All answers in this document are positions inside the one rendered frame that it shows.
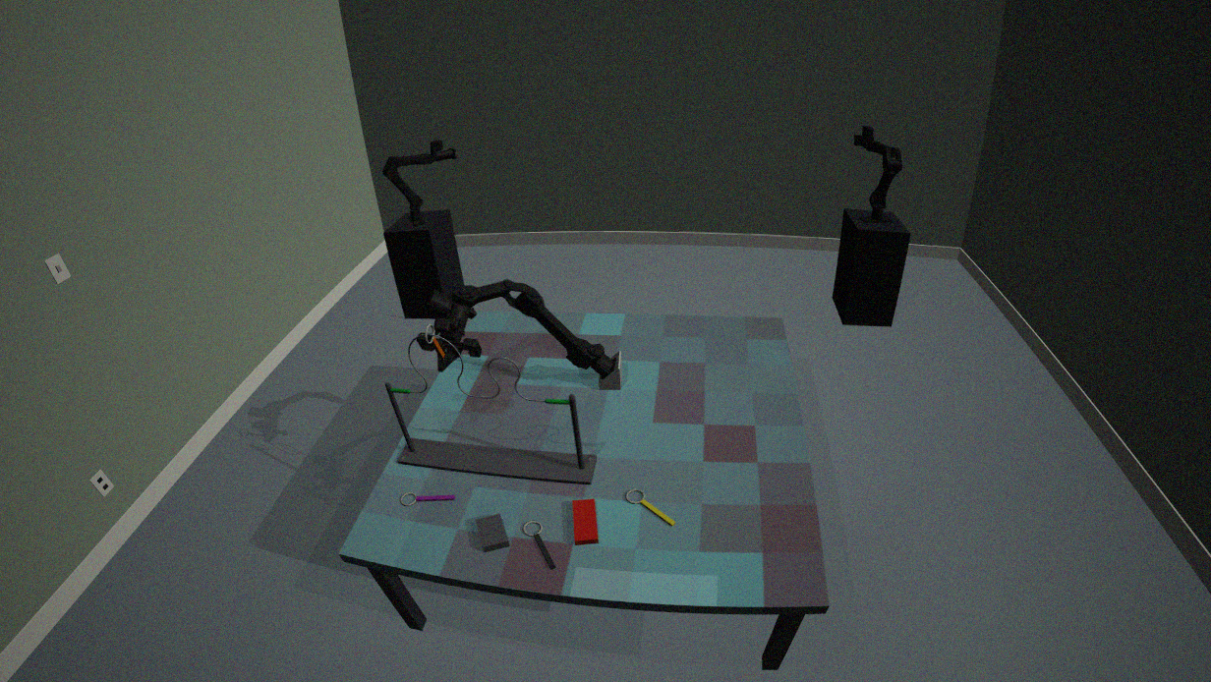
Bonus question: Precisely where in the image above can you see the red rectangular block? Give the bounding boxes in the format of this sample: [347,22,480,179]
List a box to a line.
[572,499,598,545]

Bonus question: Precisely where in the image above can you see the purple bar with grey loop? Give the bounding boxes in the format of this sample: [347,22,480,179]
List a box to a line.
[400,492,455,506]

